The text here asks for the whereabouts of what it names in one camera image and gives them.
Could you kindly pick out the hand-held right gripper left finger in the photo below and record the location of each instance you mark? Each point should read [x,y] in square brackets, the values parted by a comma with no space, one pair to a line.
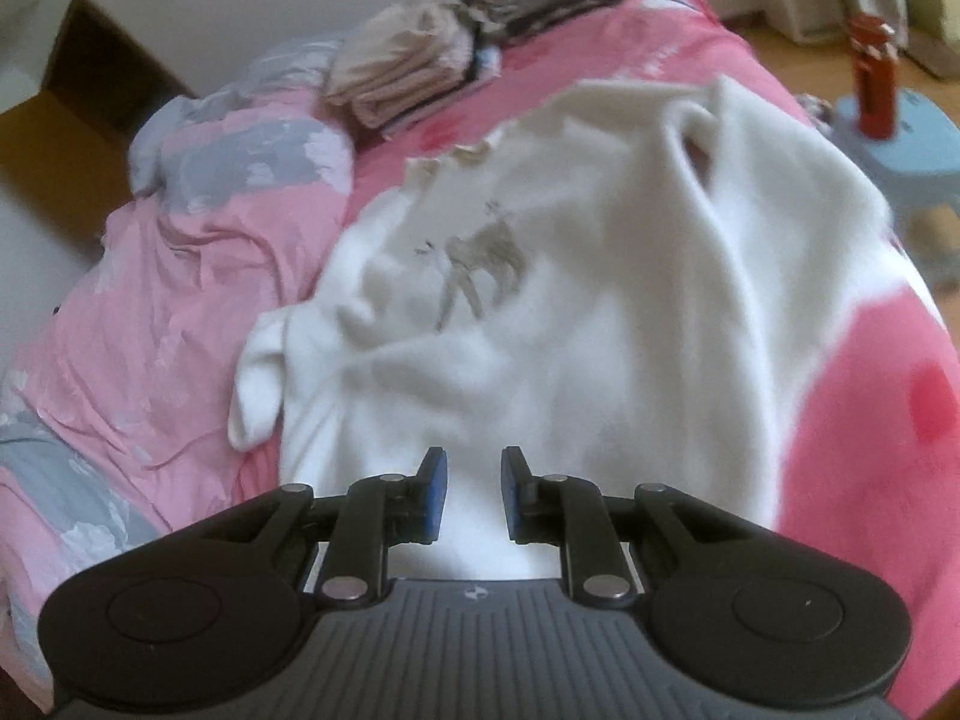
[435,495]

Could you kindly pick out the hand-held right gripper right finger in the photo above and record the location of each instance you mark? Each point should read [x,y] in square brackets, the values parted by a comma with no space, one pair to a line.
[514,499]

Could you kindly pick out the white deer print sweater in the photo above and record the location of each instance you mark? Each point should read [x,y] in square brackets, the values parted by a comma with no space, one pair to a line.
[600,315]

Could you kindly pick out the stack of light folded clothes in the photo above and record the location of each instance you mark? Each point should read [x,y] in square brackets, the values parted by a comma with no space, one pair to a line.
[397,67]

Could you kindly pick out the pink and grey quilt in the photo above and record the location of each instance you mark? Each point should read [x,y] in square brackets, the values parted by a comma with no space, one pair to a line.
[172,292]

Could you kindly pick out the pink floral blanket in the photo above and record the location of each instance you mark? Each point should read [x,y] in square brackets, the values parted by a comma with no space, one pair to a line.
[862,427]

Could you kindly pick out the light blue plastic stool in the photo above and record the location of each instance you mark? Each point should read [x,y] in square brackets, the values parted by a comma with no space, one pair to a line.
[922,157]

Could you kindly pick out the brown wooden cabinet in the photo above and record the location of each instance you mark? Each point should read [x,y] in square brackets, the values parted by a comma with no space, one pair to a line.
[82,90]

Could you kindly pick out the red bottle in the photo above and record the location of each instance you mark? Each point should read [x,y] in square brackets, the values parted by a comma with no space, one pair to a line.
[874,82]

